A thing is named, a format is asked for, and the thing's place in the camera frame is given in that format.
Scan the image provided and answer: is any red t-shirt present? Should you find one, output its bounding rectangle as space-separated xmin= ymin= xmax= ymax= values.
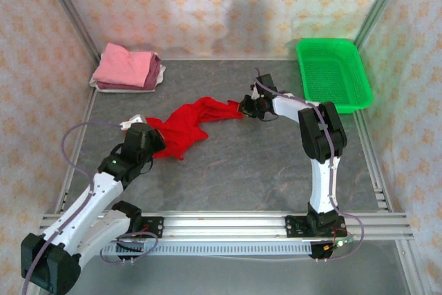
xmin=144 ymin=96 xmax=244 ymax=162

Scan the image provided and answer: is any stack of folded pink towels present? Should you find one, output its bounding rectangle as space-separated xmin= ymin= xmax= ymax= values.
xmin=89 ymin=51 xmax=168 ymax=94

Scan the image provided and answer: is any folded mauve t-shirt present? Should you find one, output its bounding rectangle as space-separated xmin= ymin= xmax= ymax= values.
xmin=96 ymin=53 xmax=166 ymax=91

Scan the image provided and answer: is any green plastic basket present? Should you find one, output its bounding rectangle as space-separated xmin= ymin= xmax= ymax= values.
xmin=296 ymin=38 xmax=375 ymax=115

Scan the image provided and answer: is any folded pink t-shirt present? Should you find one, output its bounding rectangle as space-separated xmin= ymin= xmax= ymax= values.
xmin=92 ymin=42 xmax=155 ymax=87

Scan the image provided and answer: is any small circuit board green light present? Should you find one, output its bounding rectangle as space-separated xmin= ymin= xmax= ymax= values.
xmin=330 ymin=235 xmax=356 ymax=249

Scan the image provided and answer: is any aluminium table side rail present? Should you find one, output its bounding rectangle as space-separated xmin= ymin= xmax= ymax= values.
xmin=354 ymin=111 xmax=394 ymax=213
xmin=54 ymin=87 xmax=98 ymax=213

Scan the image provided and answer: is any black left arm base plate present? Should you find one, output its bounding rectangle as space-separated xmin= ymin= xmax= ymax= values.
xmin=137 ymin=216 xmax=164 ymax=239

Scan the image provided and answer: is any aluminium mounting rail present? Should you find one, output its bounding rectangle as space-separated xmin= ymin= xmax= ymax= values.
xmin=37 ymin=211 xmax=415 ymax=241

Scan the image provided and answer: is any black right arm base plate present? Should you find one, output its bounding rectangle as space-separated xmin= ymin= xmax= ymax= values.
xmin=285 ymin=214 xmax=347 ymax=240

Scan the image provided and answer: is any slotted grey cable duct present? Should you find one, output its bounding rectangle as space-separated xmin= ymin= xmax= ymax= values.
xmin=102 ymin=240 xmax=314 ymax=256

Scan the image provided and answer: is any aluminium frame post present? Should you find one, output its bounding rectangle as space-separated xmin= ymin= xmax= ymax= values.
xmin=354 ymin=0 xmax=412 ymax=51
xmin=37 ymin=0 xmax=102 ymax=65

